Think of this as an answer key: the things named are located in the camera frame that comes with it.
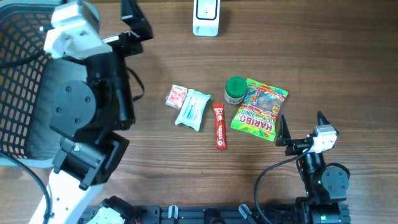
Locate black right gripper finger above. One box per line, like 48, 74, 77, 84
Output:
317, 111, 339, 135
275, 114, 292, 146

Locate Haribo gummy candy bag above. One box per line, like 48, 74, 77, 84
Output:
231, 78, 289, 142

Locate red package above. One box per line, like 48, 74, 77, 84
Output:
213, 103, 228, 151

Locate green lid jar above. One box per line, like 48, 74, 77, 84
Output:
224, 76, 248, 105

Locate red white tissue pack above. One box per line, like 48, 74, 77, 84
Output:
165, 85, 188, 110

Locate mint green wipes pack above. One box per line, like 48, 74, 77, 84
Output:
175, 89, 211, 131

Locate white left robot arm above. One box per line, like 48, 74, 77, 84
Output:
31, 1, 153, 223

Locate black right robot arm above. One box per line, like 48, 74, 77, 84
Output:
275, 111, 351, 224

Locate white barcode scanner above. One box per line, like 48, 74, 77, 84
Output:
192, 0, 221, 37

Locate grey plastic shopping basket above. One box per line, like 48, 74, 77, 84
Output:
1, 1, 98, 169

